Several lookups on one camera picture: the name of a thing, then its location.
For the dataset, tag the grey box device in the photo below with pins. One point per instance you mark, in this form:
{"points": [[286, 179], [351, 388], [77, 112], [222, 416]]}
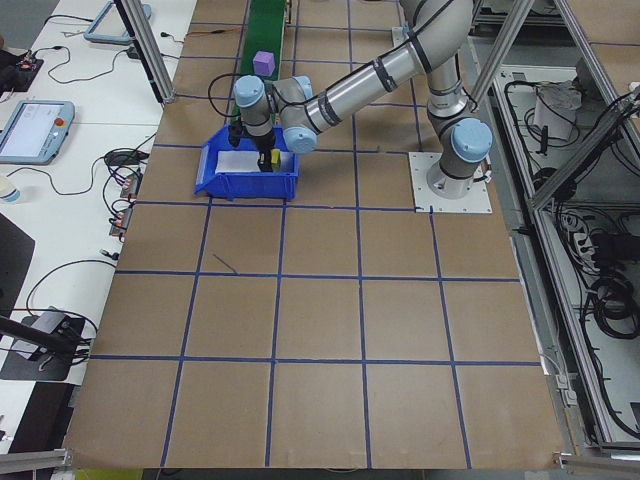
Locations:
{"points": [[50, 320]]}

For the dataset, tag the green conveyor belt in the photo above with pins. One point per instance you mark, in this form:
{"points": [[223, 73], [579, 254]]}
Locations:
{"points": [[260, 30]]}

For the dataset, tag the black monitor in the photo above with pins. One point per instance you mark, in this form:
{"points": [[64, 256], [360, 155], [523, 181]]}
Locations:
{"points": [[12, 270]]}

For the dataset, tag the small black box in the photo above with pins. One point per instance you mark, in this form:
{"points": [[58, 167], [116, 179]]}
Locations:
{"points": [[122, 158]]}

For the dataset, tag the black stand base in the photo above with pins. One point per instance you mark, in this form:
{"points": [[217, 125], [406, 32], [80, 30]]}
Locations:
{"points": [[30, 367]]}

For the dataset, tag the grey junction box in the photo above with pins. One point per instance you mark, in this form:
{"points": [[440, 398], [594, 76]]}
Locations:
{"points": [[565, 395]]}

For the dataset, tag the black power brick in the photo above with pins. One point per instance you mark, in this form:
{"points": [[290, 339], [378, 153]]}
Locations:
{"points": [[612, 246]]}

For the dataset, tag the aluminium table edge bar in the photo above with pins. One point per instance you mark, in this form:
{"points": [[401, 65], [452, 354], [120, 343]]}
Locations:
{"points": [[590, 456], [40, 457]]}

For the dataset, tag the light blue teach pendant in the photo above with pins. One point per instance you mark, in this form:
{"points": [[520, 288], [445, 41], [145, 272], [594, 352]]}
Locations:
{"points": [[30, 135], [107, 22]]}

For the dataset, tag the aluminium profile post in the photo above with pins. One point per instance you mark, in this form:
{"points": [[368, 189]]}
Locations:
{"points": [[152, 60]]}

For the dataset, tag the blue plastic storage bin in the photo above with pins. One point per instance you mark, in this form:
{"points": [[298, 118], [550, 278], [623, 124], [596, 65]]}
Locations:
{"points": [[250, 186]]}

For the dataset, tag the purple foam block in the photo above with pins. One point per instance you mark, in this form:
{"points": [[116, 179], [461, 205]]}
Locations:
{"points": [[264, 63]]}

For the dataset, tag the yellow foam block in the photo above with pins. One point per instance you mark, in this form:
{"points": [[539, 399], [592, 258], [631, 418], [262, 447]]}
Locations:
{"points": [[276, 161]]}

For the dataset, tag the black power adapter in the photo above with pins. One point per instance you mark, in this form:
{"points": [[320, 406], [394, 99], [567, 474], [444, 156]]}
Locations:
{"points": [[134, 52]]}

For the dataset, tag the black electronics mat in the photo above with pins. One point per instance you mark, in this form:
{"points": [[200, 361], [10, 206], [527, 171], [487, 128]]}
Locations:
{"points": [[27, 75]]}

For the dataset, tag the brown circuit board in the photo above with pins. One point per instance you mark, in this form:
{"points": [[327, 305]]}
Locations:
{"points": [[121, 220], [131, 186]]}

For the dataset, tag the grey white bag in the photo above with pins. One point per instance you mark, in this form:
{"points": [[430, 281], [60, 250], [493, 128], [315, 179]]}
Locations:
{"points": [[555, 115]]}

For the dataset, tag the white paper cup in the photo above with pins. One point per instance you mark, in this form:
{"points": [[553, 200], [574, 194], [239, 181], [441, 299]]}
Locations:
{"points": [[7, 191]]}

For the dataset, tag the white power strip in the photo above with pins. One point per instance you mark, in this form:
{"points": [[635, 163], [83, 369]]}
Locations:
{"points": [[582, 242]]}

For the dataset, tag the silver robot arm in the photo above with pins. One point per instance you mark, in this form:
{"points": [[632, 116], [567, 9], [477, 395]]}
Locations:
{"points": [[375, 75]]}

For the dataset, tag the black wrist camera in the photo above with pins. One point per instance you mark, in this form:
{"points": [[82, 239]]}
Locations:
{"points": [[235, 136]]}

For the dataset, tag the V-shaped metal bar frame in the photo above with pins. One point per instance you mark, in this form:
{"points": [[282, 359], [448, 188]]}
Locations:
{"points": [[582, 157]]}

